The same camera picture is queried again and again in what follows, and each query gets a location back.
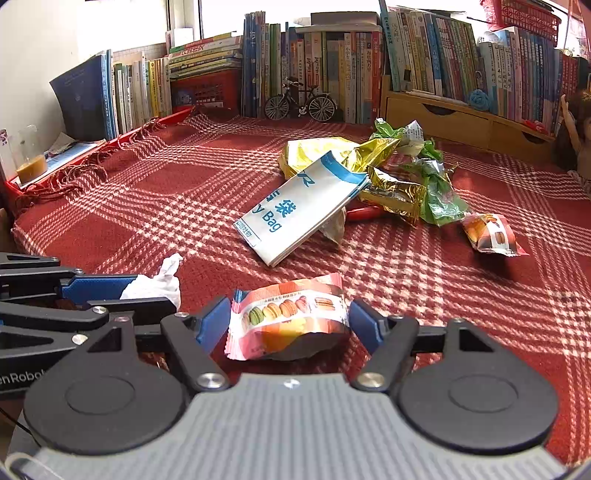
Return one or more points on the red pen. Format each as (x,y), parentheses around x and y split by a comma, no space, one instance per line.
(364,213)

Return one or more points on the row of pale upright books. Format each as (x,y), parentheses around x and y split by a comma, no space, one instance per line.
(138,92)

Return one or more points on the red tray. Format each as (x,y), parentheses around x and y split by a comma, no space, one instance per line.
(138,127)

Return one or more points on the red plaid blanket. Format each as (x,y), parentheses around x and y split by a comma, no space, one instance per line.
(161,194)

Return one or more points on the green wrapper with white label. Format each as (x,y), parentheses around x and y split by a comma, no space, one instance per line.
(406,134)

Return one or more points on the black bicycle model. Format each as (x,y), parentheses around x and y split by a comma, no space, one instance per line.
(300,104)

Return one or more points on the gold foil wrapper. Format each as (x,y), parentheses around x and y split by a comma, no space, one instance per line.
(392,191)

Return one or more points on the stack of papers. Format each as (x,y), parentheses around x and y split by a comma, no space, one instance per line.
(69,154)

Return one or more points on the row of thin blue books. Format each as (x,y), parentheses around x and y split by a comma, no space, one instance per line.
(258,60)

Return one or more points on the long-haired doll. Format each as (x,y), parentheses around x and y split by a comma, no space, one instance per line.
(575,134)

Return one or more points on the long row of blue-spined books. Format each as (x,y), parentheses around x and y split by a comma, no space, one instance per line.
(452,55)

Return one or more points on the pink macaron snack packet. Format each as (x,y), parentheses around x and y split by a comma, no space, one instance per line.
(491,235)
(286,309)

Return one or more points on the large dark blue folder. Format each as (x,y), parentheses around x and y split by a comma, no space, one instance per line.
(81,99)

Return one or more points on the white and blue paper bag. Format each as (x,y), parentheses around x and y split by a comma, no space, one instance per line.
(300,207)

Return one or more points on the glass cup with orange liquid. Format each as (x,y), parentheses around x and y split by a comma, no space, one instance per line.
(31,166)

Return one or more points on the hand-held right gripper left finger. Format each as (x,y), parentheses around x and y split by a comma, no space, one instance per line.
(214,324)

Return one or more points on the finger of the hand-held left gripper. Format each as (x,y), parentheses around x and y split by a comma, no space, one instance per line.
(55,316)
(99,287)

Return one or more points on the row of mixed upright books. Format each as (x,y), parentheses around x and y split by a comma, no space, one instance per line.
(351,69)

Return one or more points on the stack of flat workbooks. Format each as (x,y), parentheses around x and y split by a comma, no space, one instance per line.
(205,55)

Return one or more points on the crumpled green plastic wrapper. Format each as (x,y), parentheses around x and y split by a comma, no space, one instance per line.
(441,198)

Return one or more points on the red plastic basket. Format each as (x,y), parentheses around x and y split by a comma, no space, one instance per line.
(521,18)

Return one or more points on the blue yarn flower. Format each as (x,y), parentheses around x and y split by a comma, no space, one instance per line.
(479,100)

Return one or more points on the yellow snack bag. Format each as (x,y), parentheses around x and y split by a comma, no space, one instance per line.
(314,154)

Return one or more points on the wooden drawer organizer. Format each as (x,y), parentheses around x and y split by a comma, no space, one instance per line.
(438,120)

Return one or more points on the white tissue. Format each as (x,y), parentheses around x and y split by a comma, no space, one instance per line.
(157,286)

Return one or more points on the red plastic crate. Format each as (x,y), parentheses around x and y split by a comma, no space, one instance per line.
(203,94)

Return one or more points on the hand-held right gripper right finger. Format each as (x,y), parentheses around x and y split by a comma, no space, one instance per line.
(362,321)

